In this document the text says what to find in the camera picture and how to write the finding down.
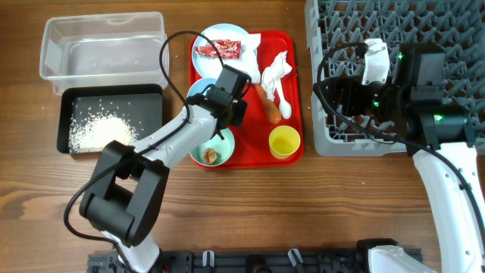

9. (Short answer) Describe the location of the black plastic tray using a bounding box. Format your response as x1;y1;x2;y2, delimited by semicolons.
57;84;163;155

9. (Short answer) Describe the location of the white rice pile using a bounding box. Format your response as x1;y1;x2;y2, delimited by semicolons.
67;115;139;154

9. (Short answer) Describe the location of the grey dishwasher rack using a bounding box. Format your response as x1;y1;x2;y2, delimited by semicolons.
305;0;484;154

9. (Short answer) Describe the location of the brown food scrap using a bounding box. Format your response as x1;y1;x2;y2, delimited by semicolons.
202;148;217;165

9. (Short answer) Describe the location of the mint green bowl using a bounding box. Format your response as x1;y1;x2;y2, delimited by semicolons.
190;128;236;168

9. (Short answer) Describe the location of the white paper napkin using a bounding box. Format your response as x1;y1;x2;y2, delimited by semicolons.
240;33;261;84

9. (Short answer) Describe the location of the red snack wrapper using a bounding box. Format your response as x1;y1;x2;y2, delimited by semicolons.
195;39;242;60

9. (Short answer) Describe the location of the orange carrot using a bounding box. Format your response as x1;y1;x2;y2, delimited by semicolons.
255;84;282;124

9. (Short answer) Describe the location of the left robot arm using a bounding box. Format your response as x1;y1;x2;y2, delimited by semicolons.
79;64;251;272

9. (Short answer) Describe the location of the clear plastic bin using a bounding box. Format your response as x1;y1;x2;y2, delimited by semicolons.
39;11;167;95

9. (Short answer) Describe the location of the light blue plate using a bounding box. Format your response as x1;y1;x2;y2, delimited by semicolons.
192;24;249;79

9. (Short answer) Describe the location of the white plastic spoon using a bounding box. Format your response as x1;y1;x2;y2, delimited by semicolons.
276;87;292;119

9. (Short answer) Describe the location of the white tissue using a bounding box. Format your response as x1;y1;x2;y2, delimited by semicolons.
261;51;293;102

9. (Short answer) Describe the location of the yellow plastic cup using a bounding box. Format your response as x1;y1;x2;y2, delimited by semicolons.
268;125;301;159

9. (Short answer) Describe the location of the red serving tray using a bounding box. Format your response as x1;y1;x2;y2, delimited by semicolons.
196;30;304;170

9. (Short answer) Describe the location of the light blue bowl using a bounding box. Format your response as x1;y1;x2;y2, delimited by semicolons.
187;78;217;98

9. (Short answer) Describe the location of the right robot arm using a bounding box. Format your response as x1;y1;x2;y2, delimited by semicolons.
313;39;484;272

